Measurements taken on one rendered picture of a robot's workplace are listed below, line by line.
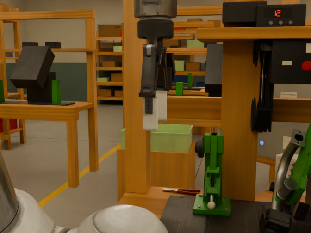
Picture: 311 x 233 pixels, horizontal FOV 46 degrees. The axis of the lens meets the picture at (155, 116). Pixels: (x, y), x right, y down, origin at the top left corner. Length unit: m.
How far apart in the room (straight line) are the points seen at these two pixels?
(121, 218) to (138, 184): 1.01
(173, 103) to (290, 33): 0.54
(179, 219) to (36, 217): 0.78
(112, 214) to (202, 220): 0.76
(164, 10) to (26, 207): 0.44
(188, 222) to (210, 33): 0.64
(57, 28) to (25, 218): 11.99
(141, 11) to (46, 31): 11.91
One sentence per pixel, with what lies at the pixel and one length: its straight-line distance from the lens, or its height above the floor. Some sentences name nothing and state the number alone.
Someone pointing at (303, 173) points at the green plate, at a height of 1.12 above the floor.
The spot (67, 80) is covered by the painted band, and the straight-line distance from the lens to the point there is 12.34.
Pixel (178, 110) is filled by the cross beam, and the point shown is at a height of 1.22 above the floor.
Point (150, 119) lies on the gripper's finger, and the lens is 0.74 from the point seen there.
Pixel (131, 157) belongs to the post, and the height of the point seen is 1.03.
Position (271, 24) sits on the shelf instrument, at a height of 1.55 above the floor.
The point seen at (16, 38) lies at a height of 1.73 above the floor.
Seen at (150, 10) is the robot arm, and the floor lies 1.53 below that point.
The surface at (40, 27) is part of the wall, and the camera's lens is 12.77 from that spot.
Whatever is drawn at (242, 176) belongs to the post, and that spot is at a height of 0.98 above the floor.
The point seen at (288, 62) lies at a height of 1.42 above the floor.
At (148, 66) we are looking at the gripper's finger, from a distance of 0.72.
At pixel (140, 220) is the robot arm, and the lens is 0.56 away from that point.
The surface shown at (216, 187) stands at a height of 0.99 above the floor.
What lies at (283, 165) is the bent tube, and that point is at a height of 1.10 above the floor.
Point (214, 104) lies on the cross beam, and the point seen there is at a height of 1.25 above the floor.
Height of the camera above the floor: 1.44
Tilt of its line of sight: 9 degrees down
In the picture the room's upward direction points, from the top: straight up
